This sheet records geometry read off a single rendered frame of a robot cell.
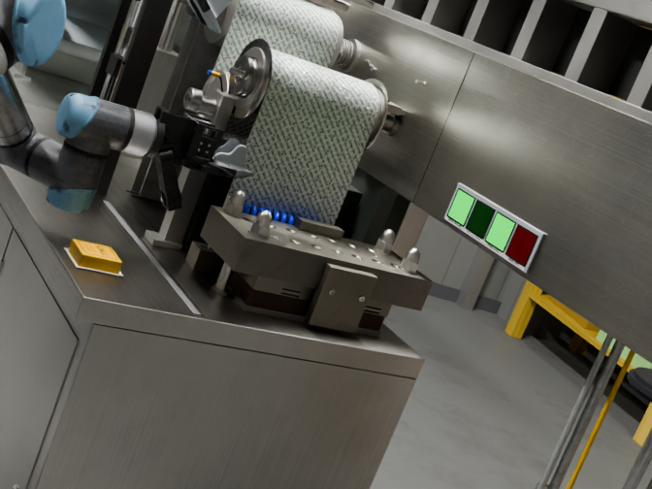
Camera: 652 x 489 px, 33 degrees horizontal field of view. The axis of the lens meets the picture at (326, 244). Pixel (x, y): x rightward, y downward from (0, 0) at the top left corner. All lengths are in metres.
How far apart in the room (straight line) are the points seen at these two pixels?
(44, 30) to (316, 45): 0.82
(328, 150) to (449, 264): 4.50
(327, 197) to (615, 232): 0.62
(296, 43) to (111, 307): 0.77
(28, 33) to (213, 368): 0.63
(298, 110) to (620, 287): 0.68
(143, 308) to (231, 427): 0.29
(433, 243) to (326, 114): 4.43
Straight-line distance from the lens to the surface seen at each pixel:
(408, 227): 2.35
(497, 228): 1.84
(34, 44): 1.53
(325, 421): 1.95
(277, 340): 1.82
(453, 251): 6.47
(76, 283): 1.71
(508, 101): 1.91
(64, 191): 1.84
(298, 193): 2.03
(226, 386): 1.82
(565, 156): 1.77
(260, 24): 2.17
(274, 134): 1.97
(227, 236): 1.84
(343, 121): 2.02
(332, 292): 1.87
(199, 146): 1.90
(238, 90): 1.97
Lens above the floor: 1.45
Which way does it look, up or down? 13 degrees down
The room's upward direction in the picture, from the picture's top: 22 degrees clockwise
